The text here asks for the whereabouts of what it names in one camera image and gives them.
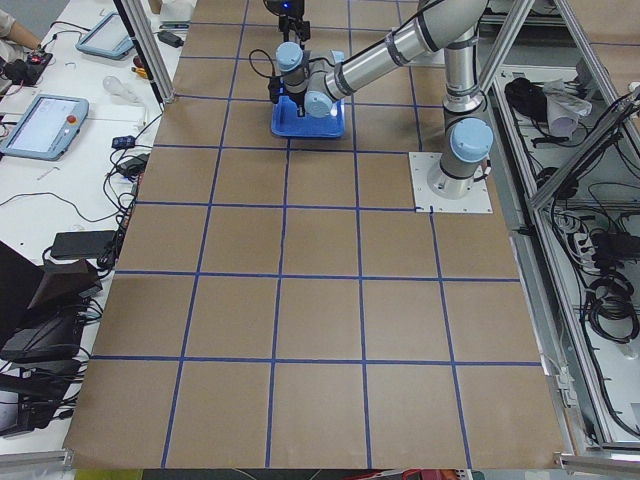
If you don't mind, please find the blue plastic tray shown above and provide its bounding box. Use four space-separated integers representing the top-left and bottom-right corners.
271 42 345 139

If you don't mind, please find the black power adapter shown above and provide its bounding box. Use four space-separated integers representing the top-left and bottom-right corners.
157 31 184 48

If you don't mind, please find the yellow screwdriver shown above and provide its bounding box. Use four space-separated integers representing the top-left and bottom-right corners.
131 67 148 79

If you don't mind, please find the small blue device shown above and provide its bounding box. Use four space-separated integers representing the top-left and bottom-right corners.
111 135 136 150

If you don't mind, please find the teach pendant far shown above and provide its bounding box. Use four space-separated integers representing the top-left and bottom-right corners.
75 12 134 60

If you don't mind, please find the teach pendant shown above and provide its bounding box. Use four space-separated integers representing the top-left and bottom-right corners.
75 12 134 60
1 94 89 161

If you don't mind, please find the brown paper table mat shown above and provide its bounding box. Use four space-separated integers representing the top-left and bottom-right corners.
65 1 564 469

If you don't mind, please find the teach pendant near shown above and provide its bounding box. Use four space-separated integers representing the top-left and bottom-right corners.
1 94 89 161

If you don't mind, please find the aluminium frame post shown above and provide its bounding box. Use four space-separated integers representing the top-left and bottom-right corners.
113 0 175 106

